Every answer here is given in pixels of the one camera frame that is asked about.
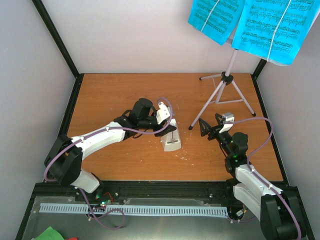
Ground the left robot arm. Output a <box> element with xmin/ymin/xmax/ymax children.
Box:
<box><xmin>43</xmin><ymin>97</ymin><xmax>177</xmax><ymax>202</ymax></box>

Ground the blue sheet music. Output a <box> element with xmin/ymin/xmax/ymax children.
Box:
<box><xmin>231</xmin><ymin>0</ymin><xmax>320</xmax><ymax>66</ymax></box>
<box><xmin>188</xmin><ymin>0</ymin><xmax>245</xmax><ymax>46</ymax></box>

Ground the light blue cable duct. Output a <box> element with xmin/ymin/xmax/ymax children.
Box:
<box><xmin>38</xmin><ymin>203</ymin><xmax>228</xmax><ymax>218</ymax></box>

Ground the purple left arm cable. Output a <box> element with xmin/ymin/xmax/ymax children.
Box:
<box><xmin>43</xmin><ymin>96</ymin><xmax>176</xmax><ymax>230</ymax></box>

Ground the red paper piece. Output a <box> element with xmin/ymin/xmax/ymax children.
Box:
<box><xmin>65</xmin><ymin>237</ymin><xmax>78</xmax><ymax>240</ymax></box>

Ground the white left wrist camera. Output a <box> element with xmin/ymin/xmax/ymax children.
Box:
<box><xmin>156</xmin><ymin>101</ymin><xmax>173</xmax><ymax>125</ymax></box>

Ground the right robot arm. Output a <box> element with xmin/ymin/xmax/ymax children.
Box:
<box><xmin>198</xmin><ymin>113</ymin><xmax>307</xmax><ymax>240</ymax></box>

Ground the white tripod music stand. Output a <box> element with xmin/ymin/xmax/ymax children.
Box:
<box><xmin>188</xmin><ymin>48</ymin><xmax>257</xmax><ymax>131</ymax></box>

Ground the white metronome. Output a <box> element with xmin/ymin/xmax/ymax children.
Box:
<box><xmin>161</xmin><ymin>118</ymin><xmax>182</xmax><ymax>152</ymax></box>

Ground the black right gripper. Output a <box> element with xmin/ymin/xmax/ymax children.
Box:
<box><xmin>199</xmin><ymin>113</ymin><xmax>234</xmax><ymax>157</ymax></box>

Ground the green paper sheet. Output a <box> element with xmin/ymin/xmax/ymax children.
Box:
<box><xmin>33</xmin><ymin>226</ymin><xmax>64</xmax><ymax>240</ymax></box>

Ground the black aluminium frame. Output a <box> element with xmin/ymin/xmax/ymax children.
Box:
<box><xmin>15</xmin><ymin>0</ymin><xmax>315</xmax><ymax>240</ymax></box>

